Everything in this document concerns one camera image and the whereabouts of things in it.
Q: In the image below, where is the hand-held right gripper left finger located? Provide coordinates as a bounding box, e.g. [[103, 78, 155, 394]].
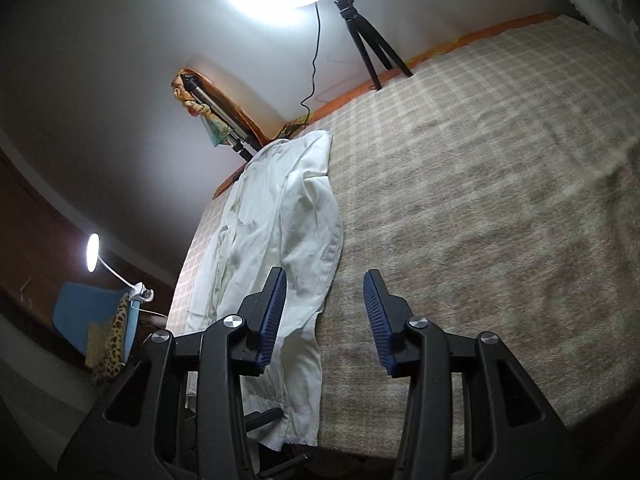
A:
[[56, 266, 288, 480]]

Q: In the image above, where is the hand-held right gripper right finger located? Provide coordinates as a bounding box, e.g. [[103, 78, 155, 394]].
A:
[[363, 269, 576, 480]]

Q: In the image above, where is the white shirt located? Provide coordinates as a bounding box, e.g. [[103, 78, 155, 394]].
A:
[[184, 130, 346, 448]]

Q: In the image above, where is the beige checkered blanket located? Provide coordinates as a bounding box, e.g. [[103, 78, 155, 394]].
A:
[[165, 12, 640, 461]]

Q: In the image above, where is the leopard print cloth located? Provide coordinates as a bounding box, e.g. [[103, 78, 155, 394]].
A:
[[84, 292, 133, 387]]

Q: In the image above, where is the white clip desk lamp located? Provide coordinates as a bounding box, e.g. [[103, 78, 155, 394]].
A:
[[86, 233, 170, 319]]

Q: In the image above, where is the blue chair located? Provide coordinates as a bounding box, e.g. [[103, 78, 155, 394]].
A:
[[53, 282, 139, 367]]

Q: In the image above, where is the silver folded tripod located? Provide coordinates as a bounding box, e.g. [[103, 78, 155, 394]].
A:
[[180, 74, 263, 163]]

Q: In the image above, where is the folded tripod with cloth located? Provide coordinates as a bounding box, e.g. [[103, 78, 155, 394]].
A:
[[171, 66, 266, 149]]

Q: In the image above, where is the black tripod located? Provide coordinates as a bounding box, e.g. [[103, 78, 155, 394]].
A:
[[334, 0, 414, 92]]

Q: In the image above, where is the black power cable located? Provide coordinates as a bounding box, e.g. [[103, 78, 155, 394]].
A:
[[299, 4, 322, 126]]

